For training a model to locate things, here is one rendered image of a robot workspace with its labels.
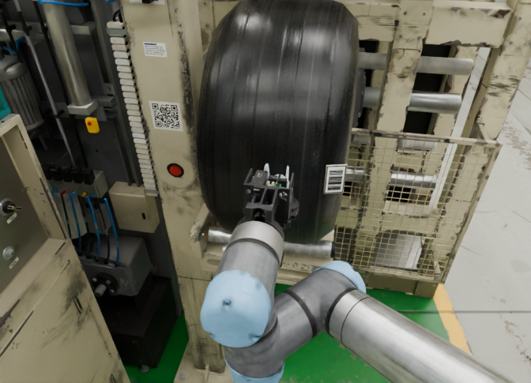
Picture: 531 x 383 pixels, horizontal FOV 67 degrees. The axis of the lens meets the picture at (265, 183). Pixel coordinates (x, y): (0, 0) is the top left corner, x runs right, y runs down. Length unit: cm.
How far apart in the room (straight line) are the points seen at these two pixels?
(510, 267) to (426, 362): 210
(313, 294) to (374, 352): 11
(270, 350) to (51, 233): 82
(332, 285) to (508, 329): 176
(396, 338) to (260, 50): 53
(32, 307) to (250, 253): 77
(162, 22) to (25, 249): 65
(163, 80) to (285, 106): 34
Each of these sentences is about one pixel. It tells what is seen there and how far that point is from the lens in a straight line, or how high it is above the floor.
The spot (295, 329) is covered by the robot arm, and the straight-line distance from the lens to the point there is 56.
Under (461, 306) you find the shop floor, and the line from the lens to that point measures 227.
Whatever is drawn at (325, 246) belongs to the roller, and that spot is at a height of 92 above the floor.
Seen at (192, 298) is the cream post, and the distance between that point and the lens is 148.
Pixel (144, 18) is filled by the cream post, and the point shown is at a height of 144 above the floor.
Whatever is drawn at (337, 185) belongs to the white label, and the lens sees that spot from 78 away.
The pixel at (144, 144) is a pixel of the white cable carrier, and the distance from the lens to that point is 109.
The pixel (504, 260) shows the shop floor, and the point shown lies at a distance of 260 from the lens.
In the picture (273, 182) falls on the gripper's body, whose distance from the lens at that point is 63.
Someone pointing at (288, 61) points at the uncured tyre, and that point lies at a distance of 77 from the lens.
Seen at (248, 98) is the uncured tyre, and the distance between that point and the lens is 75.
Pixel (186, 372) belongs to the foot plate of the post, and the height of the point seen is 1.
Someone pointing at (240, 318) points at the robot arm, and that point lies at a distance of 45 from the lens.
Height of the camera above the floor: 168
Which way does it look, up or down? 38 degrees down
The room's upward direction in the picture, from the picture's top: straight up
